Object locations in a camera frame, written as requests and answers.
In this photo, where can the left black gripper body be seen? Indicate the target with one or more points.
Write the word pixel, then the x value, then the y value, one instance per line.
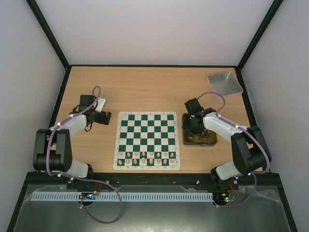
pixel 101 120

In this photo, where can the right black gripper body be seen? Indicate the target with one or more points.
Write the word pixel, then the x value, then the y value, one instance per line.
pixel 193 125

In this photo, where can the gold tin with dark pieces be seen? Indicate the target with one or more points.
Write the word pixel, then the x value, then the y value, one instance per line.
pixel 206 138

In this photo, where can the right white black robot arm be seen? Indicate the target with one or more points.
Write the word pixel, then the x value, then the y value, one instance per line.
pixel 249 148

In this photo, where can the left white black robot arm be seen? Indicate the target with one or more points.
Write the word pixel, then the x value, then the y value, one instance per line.
pixel 53 150

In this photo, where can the green white chess board mat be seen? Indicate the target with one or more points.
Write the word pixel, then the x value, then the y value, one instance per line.
pixel 147 132

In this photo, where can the silver tin lid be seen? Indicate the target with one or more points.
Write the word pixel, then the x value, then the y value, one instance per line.
pixel 225 84

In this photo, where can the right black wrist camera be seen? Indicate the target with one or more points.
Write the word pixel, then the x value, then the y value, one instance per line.
pixel 193 106

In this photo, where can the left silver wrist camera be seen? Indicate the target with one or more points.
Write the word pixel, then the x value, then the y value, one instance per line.
pixel 100 104

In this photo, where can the black mounting rail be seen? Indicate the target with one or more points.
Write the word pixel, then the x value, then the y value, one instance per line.
pixel 196 181

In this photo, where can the grey slotted cable duct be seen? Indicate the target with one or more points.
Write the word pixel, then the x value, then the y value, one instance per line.
pixel 125 197

